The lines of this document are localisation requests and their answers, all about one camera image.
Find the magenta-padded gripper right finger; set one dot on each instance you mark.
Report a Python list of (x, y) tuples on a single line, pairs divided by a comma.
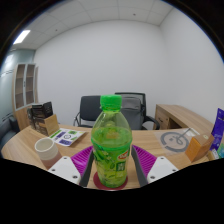
[(161, 168)]

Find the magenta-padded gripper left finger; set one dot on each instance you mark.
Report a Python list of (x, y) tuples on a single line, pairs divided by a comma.
[(65, 168)]

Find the green drink bottle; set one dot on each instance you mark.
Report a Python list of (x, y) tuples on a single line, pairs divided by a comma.
[(111, 146)]

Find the white and brown ribbed mug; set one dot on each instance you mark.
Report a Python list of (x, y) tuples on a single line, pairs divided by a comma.
[(46, 150)]

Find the white sticker sheet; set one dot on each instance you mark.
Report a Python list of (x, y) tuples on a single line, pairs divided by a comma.
[(66, 136)]

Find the orange box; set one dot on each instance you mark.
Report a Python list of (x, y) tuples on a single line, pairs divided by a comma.
[(198, 148)]

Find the brown and black carton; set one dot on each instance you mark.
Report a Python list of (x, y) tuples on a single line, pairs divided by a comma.
[(48, 126)]

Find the wooden side desk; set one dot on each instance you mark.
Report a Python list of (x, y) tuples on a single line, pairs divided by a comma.
[(180, 116)]

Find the grey mesh office chair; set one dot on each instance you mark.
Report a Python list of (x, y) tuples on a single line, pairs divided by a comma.
[(136, 113)]

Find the black printed carton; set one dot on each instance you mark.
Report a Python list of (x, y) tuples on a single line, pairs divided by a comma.
[(30, 118), (42, 110)]

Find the black office chair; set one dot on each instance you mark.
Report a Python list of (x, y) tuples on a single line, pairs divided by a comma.
[(88, 110)]

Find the dark armchair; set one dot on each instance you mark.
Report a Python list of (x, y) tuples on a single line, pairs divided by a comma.
[(6, 131)]

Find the purple pouch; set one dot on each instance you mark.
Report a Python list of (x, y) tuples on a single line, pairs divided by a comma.
[(218, 128)]

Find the wooden shelf unit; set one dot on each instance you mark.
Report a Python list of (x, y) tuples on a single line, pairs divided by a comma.
[(25, 90)]

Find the ceiling light panel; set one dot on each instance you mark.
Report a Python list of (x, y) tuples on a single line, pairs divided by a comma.
[(21, 36)]

